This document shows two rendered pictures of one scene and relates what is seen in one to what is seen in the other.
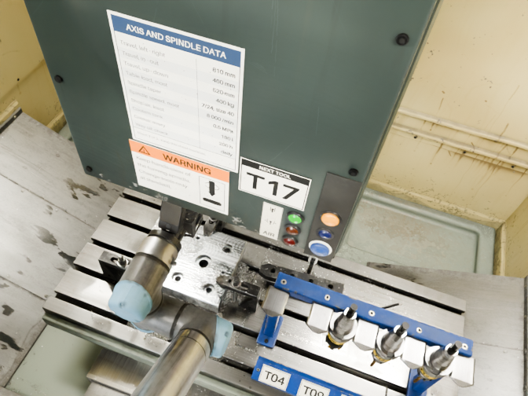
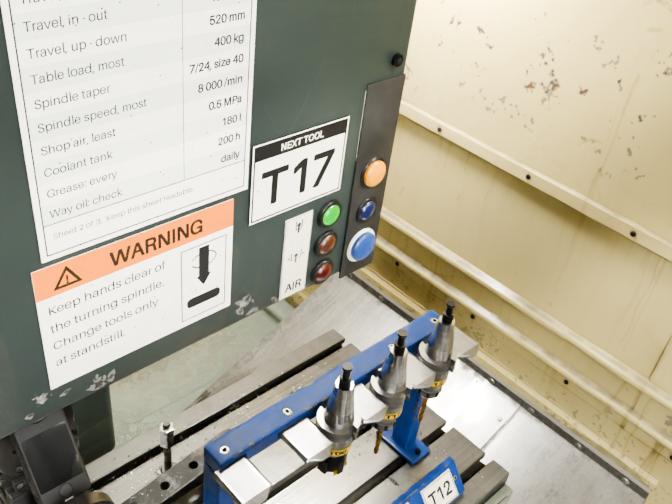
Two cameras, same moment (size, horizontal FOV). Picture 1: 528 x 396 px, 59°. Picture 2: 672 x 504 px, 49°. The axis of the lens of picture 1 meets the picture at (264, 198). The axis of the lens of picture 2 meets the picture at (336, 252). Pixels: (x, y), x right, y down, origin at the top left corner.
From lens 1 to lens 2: 0.48 m
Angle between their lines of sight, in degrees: 45
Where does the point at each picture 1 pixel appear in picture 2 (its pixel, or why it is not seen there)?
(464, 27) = not seen: hidden behind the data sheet
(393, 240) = (170, 371)
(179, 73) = (149, 16)
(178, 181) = (141, 300)
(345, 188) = (388, 97)
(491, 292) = (330, 309)
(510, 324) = (378, 317)
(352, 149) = (393, 20)
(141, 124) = (62, 208)
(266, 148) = (290, 97)
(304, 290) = (257, 431)
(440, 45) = not seen: hidden behind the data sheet
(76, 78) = not seen: outside the picture
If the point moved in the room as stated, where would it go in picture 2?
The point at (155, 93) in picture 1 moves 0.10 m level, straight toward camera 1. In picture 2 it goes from (97, 100) to (261, 137)
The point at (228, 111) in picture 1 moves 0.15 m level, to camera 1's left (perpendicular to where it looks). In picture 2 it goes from (234, 55) to (42, 131)
